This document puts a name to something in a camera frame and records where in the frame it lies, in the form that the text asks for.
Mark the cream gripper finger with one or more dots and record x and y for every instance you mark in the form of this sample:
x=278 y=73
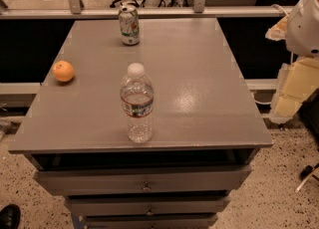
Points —
x=278 y=31
x=295 y=84

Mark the clear plastic water bottle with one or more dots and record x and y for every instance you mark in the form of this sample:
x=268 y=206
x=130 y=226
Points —
x=137 y=96

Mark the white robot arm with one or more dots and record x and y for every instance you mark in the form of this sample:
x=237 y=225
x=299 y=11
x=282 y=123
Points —
x=302 y=30

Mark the green white 7up can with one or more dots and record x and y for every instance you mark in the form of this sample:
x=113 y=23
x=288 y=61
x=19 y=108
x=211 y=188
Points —
x=129 y=24

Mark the black white tool on floor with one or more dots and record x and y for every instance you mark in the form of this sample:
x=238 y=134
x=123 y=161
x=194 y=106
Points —
x=307 y=173

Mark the grey drawer cabinet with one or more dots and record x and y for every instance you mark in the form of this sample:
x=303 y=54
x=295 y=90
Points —
x=203 y=115

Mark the grey middle drawer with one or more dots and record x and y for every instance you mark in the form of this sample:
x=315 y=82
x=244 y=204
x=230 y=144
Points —
x=148 y=205

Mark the grey drawer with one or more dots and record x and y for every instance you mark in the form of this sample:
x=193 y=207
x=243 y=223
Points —
x=163 y=221
x=148 y=205
x=142 y=180

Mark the grey top drawer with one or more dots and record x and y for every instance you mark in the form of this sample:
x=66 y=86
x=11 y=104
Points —
x=142 y=180

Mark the orange fruit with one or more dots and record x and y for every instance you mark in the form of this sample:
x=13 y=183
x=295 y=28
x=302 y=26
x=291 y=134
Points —
x=63 y=71

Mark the grey bottom drawer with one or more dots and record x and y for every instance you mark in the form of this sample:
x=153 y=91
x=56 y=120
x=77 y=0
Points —
x=163 y=221

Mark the black shoe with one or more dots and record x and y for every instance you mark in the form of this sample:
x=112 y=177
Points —
x=10 y=217

